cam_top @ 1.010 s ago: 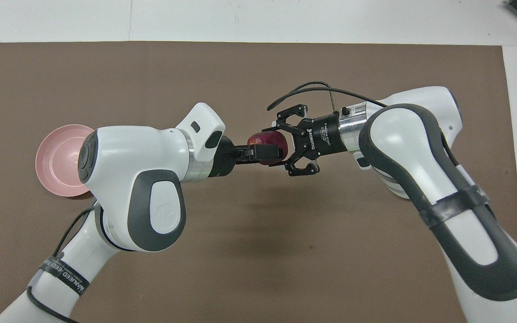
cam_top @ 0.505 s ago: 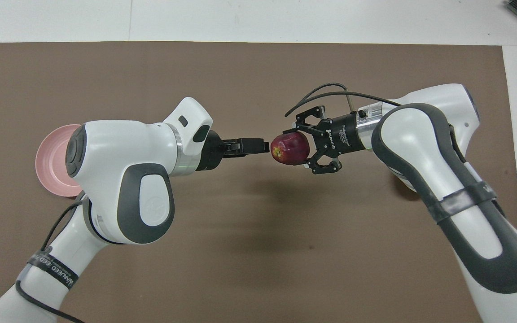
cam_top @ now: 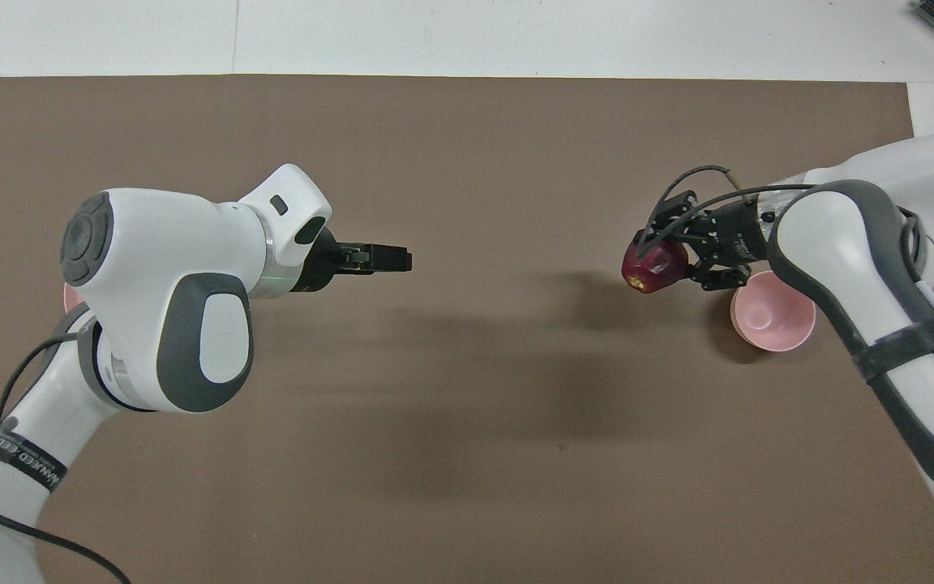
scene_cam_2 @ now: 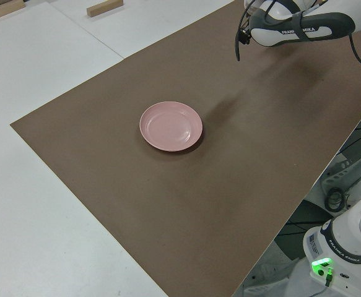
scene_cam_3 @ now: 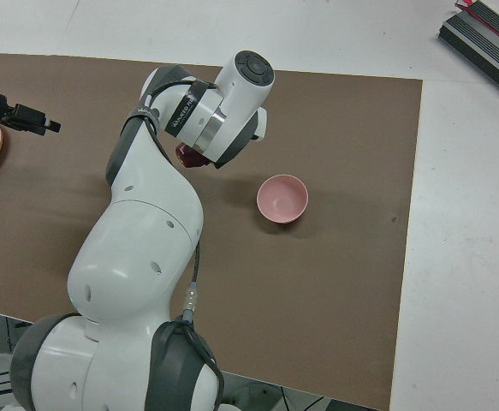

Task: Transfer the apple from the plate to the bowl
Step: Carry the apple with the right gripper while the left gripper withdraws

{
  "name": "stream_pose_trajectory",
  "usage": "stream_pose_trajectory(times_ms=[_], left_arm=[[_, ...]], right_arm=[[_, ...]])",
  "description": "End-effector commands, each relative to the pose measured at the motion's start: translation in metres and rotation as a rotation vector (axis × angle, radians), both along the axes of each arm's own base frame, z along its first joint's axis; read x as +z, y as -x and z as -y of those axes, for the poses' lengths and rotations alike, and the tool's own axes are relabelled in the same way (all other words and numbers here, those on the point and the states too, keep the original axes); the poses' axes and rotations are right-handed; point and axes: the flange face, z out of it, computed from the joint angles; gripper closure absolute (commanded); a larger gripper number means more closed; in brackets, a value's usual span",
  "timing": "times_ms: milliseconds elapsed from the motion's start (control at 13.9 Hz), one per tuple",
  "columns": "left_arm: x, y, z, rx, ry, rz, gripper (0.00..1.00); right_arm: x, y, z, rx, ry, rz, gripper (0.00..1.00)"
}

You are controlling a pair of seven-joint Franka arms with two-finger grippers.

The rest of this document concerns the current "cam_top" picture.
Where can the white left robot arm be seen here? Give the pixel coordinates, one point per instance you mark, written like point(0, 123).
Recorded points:
point(159, 259)

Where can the dark red apple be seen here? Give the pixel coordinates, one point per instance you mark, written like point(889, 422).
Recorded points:
point(655, 264)

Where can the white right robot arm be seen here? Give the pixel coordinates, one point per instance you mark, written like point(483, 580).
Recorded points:
point(856, 235)

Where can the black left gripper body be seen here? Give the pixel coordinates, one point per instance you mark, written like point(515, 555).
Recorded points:
point(325, 259)

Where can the brown table mat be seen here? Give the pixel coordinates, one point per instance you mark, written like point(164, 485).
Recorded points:
point(467, 446)

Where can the pink plate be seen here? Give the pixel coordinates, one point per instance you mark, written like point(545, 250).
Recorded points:
point(72, 298)

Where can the pink bowl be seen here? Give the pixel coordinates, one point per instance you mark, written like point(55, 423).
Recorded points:
point(775, 320)

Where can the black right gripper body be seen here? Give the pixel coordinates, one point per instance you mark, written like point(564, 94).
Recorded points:
point(739, 235)

